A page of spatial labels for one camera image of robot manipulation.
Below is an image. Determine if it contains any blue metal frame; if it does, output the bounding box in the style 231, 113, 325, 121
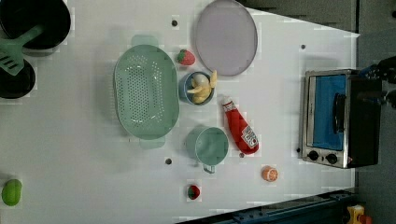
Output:
178, 190, 356, 224

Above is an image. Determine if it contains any lilac oval plate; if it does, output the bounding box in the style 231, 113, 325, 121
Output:
194, 0, 258, 76

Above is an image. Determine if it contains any red ketchup bottle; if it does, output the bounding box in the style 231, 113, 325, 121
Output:
222, 96, 260, 155

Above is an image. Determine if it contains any small black pot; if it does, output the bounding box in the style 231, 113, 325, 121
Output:
0, 61, 35, 99

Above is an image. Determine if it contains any large black pot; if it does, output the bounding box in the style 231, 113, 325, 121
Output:
0, 0, 71, 49

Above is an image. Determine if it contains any peeled toy banana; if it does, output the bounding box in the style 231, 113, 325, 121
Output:
187, 70, 218, 105

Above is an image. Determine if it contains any green toy lime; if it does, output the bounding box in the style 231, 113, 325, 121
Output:
1, 179, 22, 206

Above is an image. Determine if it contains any green perforated colander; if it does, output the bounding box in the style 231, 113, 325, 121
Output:
114, 35, 179, 149

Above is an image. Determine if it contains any toy strawberry near plate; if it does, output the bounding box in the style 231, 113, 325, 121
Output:
177, 49, 195, 65

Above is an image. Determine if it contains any toy orange half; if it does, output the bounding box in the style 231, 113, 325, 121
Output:
262, 166, 278, 182

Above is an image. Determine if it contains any toy strawberry near table edge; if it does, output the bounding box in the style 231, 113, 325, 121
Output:
187, 185, 201, 200

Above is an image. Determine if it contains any yellow and red toy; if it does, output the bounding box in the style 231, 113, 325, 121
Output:
346, 204, 373, 224

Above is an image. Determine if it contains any blue bowl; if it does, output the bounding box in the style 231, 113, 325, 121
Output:
178, 72, 214, 105

